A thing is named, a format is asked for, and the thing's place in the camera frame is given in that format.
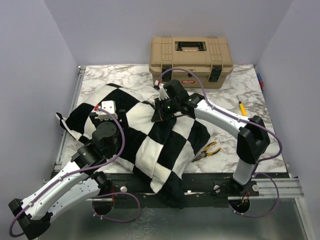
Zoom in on yellow black pliers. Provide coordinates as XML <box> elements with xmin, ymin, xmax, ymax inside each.
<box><xmin>192</xmin><ymin>141</ymin><xmax>221</xmax><ymax>163</ymax></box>

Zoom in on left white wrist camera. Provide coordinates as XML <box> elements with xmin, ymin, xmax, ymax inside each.
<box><xmin>95</xmin><ymin>100</ymin><xmax>118</xmax><ymax>121</ymax></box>

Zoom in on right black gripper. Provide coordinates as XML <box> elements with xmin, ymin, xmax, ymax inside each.
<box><xmin>152</xmin><ymin>95</ymin><xmax>179</xmax><ymax>122</ymax></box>

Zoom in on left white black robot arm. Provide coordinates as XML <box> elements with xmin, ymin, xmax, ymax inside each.
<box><xmin>8</xmin><ymin>108</ymin><xmax>128</xmax><ymax>240</ymax></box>

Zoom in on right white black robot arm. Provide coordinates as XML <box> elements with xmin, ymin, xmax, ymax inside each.
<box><xmin>151</xmin><ymin>80</ymin><xmax>271</xmax><ymax>196</ymax></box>

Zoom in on blue red object at edge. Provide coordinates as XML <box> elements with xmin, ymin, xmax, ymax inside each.
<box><xmin>256</xmin><ymin>73</ymin><xmax>264</xmax><ymax>92</ymax></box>

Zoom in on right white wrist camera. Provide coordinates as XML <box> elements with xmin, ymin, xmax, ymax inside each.
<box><xmin>154</xmin><ymin>80</ymin><xmax>170</xmax><ymax>101</ymax></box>

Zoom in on yellow handled screwdriver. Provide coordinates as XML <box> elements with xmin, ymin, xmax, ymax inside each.
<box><xmin>237</xmin><ymin>95</ymin><xmax>248</xmax><ymax>117</ymax></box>

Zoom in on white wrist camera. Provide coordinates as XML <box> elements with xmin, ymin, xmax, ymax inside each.
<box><xmin>154</xmin><ymin>80</ymin><xmax>170</xmax><ymax>101</ymax></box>
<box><xmin>95</xmin><ymin>100</ymin><xmax>118</xmax><ymax>121</ymax></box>

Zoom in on black metal base rail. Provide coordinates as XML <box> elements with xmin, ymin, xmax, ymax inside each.
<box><xmin>49</xmin><ymin>171</ymin><xmax>293</xmax><ymax>208</ymax></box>

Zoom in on tan plastic toolbox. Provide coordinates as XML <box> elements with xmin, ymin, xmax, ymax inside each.
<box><xmin>149</xmin><ymin>37</ymin><xmax>234</xmax><ymax>89</ymax></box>

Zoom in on black white checkered pillowcase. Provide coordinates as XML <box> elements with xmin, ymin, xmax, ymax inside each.
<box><xmin>55</xmin><ymin>83</ymin><xmax>211</xmax><ymax>194</ymax></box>

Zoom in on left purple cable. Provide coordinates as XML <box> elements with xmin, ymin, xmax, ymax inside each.
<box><xmin>8</xmin><ymin>106</ymin><xmax>141</xmax><ymax>238</ymax></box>

